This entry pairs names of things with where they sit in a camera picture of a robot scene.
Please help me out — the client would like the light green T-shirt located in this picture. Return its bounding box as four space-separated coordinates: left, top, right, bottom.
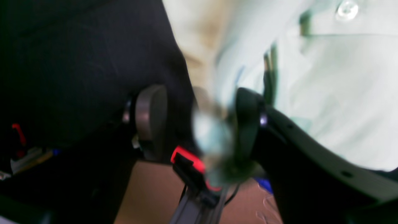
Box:
163 0 397 180

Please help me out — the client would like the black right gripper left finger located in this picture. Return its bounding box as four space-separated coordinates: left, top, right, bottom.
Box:
78 84 168 224

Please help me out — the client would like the black table cloth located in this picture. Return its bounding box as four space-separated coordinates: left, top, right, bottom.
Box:
1 0 194 224

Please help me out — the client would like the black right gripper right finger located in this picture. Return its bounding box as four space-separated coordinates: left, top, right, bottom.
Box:
235 88 398 224

